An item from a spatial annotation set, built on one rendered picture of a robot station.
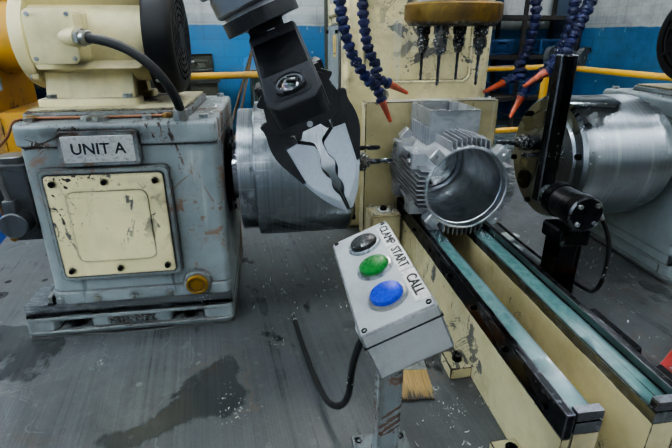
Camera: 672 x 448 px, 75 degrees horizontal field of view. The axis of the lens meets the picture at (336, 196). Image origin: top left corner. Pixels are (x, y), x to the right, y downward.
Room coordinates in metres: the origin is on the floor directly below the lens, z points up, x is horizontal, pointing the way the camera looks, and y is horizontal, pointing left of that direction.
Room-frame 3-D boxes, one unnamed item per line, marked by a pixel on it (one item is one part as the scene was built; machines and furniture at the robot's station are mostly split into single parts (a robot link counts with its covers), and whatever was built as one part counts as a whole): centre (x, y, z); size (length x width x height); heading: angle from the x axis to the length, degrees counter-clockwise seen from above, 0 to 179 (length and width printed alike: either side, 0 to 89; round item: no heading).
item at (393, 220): (0.91, -0.11, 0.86); 0.07 x 0.06 x 0.12; 98
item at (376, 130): (1.01, -0.20, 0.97); 0.30 x 0.11 x 0.34; 98
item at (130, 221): (0.77, 0.36, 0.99); 0.35 x 0.31 x 0.37; 98
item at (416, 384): (0.57, -0.11, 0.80); 0.21 x 0.05 x 0.01; 2
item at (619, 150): (0.90, -0.55, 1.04); 0.41 x 0.25 x 0.25; 98
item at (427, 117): (0.89, -0.22, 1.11); 0.12 x 0.11 x 0.07; 8
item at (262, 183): (0.80, 0.13, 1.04); 0.37 x 0.25 x 0.25; 98
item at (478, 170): (0.85, -0.23, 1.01); 0.20 x 0.19 x 0.19; 8
